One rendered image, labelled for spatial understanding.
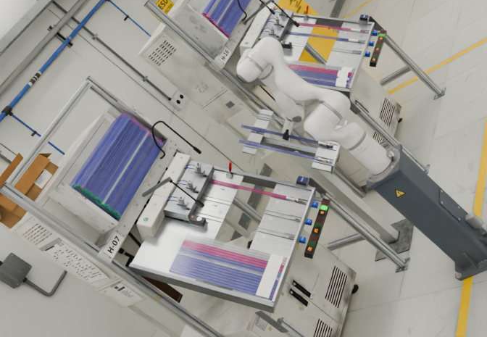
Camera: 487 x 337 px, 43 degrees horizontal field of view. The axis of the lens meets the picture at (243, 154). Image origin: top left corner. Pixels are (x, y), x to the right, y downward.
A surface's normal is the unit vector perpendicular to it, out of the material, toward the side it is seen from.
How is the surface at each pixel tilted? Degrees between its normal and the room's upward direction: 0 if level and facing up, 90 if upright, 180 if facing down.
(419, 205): 90
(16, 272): 90
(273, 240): 46
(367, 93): 90
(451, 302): 0
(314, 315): 90
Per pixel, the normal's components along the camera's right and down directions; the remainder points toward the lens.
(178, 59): -0.34, 0.71
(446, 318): -0.73, -0.62
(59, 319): 0.60, -0.35
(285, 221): -0.08, -0.68
